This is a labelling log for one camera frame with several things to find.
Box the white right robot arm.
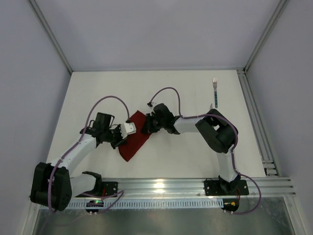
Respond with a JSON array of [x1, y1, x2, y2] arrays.
[[141, 102, 241, 194]]

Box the aluminium rail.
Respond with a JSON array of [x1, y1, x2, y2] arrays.
[[237, 69, 281, 177], [28, 178, 298, 199]]

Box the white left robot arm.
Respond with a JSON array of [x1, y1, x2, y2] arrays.
[[30, 113, 136, 212]]

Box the corner frame post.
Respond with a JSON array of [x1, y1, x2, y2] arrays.
[[243, 0, 290, 73], [27, 0, 73, 75]]

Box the slotted cable duct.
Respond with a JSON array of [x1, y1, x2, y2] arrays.
[[67, 198, 224, 210]]

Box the dark red cloth napkin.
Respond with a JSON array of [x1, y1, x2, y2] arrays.
[[118, 111, 151, 162]]

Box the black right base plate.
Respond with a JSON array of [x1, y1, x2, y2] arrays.
[[204, 179, 249, 196]]

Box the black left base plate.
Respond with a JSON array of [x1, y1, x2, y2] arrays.
[[81, 181, 118, 198]]

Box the right corner frame post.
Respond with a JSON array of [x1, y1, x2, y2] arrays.
[[243, 0, 290, 73]]

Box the aluminium front rail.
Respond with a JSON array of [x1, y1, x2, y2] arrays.
[[28, 178, 298, 199]]

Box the left corner frame post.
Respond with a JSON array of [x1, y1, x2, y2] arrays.
[[27, 0, 73, 75]]

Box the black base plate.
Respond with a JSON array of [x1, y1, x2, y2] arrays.
[[204, 179, 249, 196], [81, 181, 118, 198]]

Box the fork with teal handle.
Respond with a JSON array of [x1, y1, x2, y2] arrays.
[[212, 78, 218, 109]]

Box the aluminium right side rail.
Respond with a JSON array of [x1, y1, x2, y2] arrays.
[[237, 69, 281, 177]]

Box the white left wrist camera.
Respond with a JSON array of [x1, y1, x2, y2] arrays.
[[120, 122, 136, 138]]

